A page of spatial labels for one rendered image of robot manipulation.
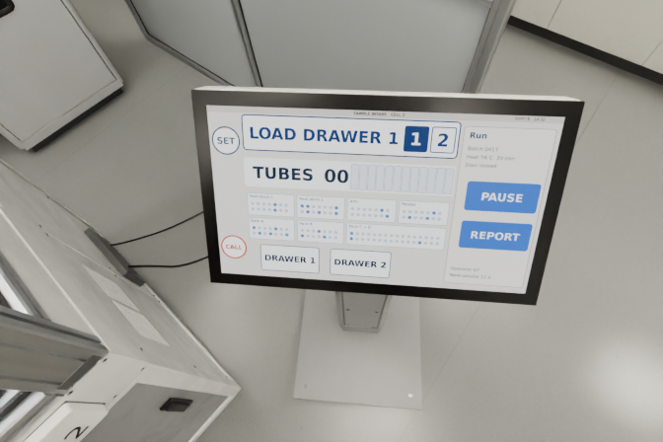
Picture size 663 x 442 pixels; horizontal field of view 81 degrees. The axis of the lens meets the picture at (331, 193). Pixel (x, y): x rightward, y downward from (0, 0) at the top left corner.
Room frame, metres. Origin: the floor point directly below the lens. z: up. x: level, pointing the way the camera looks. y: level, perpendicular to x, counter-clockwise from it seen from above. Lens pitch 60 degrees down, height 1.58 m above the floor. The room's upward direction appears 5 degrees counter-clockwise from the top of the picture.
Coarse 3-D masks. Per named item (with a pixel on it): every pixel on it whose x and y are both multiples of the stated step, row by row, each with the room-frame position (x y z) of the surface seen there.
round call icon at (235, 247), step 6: (222, 234) 0.26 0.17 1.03; (228, 234) 0.26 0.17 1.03; (222, 240) 0.26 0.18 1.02; (228, 240) 0.25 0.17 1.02; (234, 240) 0.25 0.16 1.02; (240, 240) 0.25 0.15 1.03; (246, 240) 0.25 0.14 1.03; (222, 246) 0.25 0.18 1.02; (228, 246) 0.25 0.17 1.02; (234, 246) 0.25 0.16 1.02; (240, 246) 0.25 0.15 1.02; (246, 246) 0.24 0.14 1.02; (222, 252) 0.24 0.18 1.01; (228, 252) 0.24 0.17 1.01; (234, 252) 0.24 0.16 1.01; (240, 252) 0.24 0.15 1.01; (246, 252) 0.24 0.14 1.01; (234, 258) 0.23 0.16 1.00; (240, 258) 0.23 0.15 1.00; (246, 258) 0.23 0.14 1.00
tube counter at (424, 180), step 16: (336, 176) 0.30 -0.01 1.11; (352, 176) 0.30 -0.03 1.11; (368, 176) 0.29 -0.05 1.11; (384, 176) 0.29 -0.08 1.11; (400, 176) 0.29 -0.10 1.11; (416, 176) 0.28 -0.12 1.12; (432, 176) 0.28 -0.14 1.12; (448, 176) 0.28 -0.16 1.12; (384, 192) 0.27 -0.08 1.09; (400, 192) 0.27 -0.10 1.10; (416, 192) 0.27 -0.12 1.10; (432, 192) 0.27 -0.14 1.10; (448, 192) 0.26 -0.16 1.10
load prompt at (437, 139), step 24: (264, 120) 0.36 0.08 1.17; (288, 120) 0.36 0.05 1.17; (312, 120) 0.35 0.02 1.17; (336, 120) 0.35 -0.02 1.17; (360, 120) 0.34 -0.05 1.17; (384, 120) 0.34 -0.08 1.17; (408, 120) 0.34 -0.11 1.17; (432, 120) 0.33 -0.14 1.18; (264, 144) 0.34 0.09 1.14; (288, 144) 0.34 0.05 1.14; (312, 144) 0.33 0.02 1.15; (336, 144) 0.33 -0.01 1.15; (360, 144) 0.32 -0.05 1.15; (384, 144) 0.32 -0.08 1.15; (408, 144) 0.32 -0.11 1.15; (432, 144) 0.31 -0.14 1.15; (456, 144) 0.31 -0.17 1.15
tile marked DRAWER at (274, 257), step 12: (264, 252) 0.23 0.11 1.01; (276, 252) 0.23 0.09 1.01; (288, 252) 0.23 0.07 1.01; (300, 252) 0.23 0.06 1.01; (312, 252) 0.23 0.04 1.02; (264, 264) 0.22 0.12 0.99; (276, 264) 0.22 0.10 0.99; (288, 264) 0.22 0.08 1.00; (300, 264) 0.21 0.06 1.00; (312, 264) 0.21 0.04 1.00
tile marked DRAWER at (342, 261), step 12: (336, 252) 0.22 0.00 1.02; (348, 252) 0.22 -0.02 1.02; (360, 252) 0.22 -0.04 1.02; (372, 252) 0.21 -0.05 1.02; (384, 252) 0.21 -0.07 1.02; (336, 264) 0.21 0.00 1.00; (348, 264) 0.20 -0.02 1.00; (360, 264) 0.20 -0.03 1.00; (372, 264) 0.20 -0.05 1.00; (384, 264) 0.20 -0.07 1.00; (360, 276) 0.19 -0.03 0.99; (372, 276) 0.19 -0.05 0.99; (384, 276) 0.18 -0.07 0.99
